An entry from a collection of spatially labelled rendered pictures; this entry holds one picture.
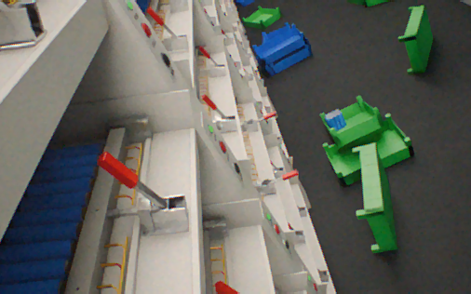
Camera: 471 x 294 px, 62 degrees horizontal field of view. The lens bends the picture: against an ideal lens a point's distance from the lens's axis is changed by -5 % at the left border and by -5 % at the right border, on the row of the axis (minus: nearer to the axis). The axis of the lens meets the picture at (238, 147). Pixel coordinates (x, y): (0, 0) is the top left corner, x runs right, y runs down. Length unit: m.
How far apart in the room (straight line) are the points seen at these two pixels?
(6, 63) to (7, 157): 0.07
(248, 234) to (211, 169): 0.12
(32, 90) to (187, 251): 0.18
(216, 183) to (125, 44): 0.22
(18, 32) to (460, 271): 1.23
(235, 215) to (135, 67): 0.25
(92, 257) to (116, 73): 0.22
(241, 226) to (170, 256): 0.27
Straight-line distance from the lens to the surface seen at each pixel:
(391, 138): 1.74
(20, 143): 0.23
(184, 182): 0.41
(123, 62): 0.46
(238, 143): 0.77
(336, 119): 1.81
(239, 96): 1.26
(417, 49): 2.00
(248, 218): 0.59
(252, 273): 0.55
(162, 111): 0.48
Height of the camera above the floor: 1.13
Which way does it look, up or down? 33 degrees down
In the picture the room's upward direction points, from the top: 32 degrees counter-clockwise
